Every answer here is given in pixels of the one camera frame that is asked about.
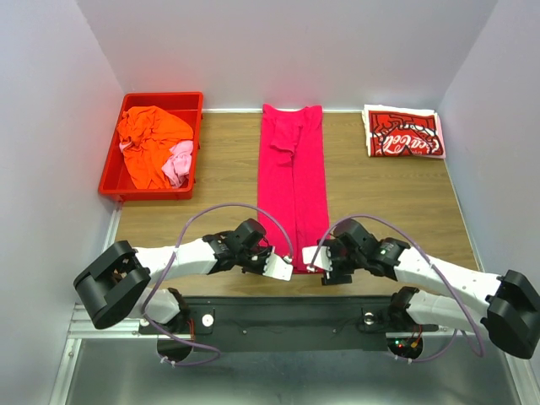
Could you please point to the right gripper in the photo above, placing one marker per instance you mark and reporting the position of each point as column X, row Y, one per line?
column 338, row 277

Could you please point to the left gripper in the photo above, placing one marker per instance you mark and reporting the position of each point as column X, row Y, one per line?
column 265, row 253

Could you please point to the magenta t shirt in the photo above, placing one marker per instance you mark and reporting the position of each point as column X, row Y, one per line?
column 291, row 180

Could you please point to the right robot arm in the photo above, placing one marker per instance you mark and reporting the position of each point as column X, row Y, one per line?
column 503, row 308

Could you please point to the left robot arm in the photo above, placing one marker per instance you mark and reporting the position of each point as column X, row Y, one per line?
column 117, row 284

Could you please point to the light pink t shirt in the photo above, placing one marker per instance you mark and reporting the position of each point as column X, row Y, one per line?
column 154, row 165

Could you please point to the red plastic bin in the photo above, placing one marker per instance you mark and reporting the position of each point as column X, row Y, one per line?
column 116, row 183

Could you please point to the orange t shirt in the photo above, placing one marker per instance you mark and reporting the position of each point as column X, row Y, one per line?
column 141, row 124

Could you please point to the folded white t shirt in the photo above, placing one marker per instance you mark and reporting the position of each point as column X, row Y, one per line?
column 373, row 107

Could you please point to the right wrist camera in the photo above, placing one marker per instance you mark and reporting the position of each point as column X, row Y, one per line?
column 317, row 259

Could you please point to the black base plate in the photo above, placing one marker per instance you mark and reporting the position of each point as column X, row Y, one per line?
column 278, row 324

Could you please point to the aluminium frame rail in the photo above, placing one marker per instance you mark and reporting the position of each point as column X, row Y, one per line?
column 139, row 361

